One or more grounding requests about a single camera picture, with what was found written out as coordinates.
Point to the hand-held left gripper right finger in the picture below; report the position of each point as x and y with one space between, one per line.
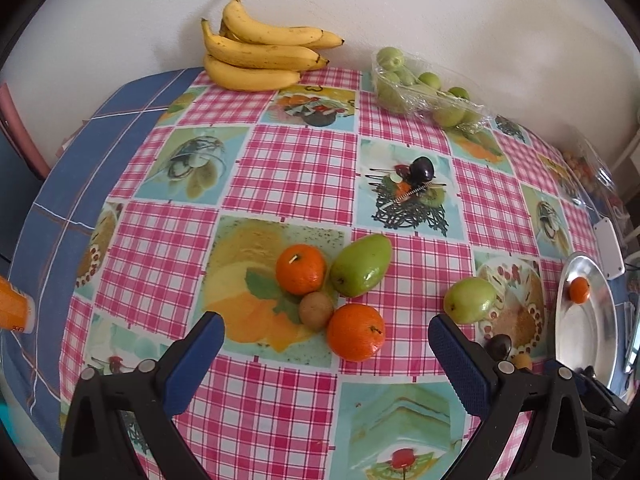
457 360

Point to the clear plastic tray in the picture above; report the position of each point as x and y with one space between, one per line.
422 110

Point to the pink chair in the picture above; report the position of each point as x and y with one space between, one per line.
22 130

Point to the orange tube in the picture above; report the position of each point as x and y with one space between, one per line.
12 305

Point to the dark purple passion fruit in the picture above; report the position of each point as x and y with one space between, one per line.
500 346

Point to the orange tangerine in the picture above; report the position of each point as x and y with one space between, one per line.
301 269
356 332
580 290

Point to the brown kiwi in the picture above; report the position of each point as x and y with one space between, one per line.
316 311

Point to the small brown longan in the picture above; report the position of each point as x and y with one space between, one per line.
522 361

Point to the pile of small green apples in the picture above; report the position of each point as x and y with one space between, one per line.
395 87

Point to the clear plastic lidded box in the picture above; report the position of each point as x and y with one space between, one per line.
595 160

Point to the small green pear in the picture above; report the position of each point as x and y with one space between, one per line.
469 300

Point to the white plastic device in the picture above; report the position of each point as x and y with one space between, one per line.
610 250

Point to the yellow banana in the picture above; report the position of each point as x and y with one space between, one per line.
260 55
270 32
250 79

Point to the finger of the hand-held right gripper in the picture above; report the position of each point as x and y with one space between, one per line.
602 402

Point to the clear box of brown fruit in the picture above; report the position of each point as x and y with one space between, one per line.
580 167

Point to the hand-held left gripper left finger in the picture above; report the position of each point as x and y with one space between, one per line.
195 360

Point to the pink checkered tablecloth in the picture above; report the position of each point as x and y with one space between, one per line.
300 160

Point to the dark purple plum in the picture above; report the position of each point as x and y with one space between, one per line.
422 167

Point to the round metal bowl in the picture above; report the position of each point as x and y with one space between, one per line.
585 342

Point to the large green pear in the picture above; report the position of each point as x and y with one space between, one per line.
361 265

